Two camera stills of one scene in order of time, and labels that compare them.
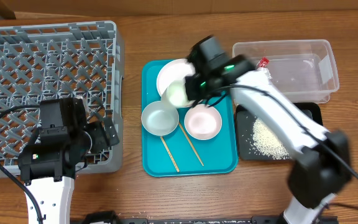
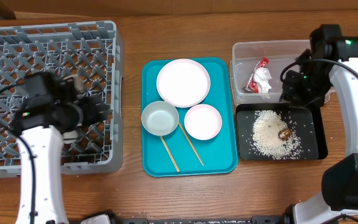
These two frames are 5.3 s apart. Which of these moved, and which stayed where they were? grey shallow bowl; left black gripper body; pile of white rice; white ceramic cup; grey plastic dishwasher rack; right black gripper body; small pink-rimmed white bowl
Moved: right black gripper body; left black gripper body; white ceramic cup
Stayed: small pink-rimmed white bowl; pile of white rice; grey shallow bowl; grey plastic dishwasher rack
